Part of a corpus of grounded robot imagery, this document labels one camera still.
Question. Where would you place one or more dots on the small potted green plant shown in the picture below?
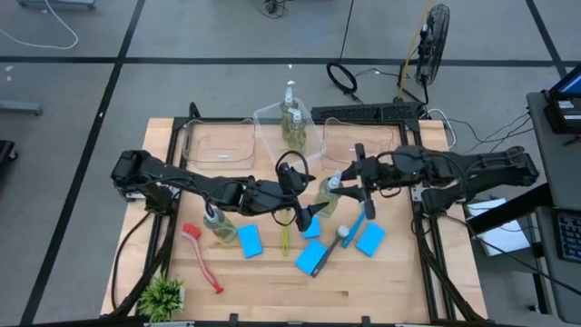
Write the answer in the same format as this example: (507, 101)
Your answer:
(161, 297)

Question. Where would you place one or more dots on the green soap bottle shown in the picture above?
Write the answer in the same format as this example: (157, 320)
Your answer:
(289, 97)
(327, 200)

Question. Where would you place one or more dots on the black chair base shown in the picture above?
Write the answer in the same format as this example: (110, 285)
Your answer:
(6, 152)

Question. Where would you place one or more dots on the green dish brush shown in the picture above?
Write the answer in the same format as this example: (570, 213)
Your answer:
(285, 240)

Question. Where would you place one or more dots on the black box device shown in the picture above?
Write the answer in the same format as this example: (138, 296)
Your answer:
(563, 115)

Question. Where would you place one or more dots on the tall clear plastic bin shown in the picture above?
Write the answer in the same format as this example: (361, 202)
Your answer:
(272, 141)

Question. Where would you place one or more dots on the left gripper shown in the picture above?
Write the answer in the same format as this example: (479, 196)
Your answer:
(288, 177)

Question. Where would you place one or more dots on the blue dish brush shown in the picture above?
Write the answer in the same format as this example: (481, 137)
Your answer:
(353, 231)

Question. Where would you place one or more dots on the grey metal foot bar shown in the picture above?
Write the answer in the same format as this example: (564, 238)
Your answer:
(20, 108)

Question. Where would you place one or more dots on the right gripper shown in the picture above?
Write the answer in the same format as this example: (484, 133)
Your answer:
(379, 172)

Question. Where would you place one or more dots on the grey cart base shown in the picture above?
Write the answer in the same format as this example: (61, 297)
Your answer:
(54, 3)

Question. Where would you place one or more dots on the laptop with blue screen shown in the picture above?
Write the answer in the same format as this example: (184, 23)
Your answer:
(572, 86)

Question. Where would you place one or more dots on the shallow clear plastic tray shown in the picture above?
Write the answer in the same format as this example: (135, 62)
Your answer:
(345, 136)
(218, 145)

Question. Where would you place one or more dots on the black keyboard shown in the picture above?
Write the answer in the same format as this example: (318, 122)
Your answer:
(363, 112)
(569, 236)

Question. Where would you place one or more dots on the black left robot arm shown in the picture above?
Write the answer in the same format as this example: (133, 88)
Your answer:
(204, 186)

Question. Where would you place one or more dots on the blue cellulose sponge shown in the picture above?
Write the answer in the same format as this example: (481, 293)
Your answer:
(309, 256)
(250, 240)
(312, 229)
(371, 239)

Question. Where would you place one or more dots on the grey dish brush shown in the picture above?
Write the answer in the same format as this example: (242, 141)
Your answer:
(329, 252)

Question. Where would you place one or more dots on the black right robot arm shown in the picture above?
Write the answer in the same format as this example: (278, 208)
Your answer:
(490, 170)

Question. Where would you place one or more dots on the black floor fan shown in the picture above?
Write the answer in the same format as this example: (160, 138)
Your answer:
(433, 45)

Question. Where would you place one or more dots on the grey desk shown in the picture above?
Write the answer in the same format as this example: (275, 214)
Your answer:
(558, 172)

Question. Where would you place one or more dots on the red dish brush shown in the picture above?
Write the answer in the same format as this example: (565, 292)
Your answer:
(190, 230)

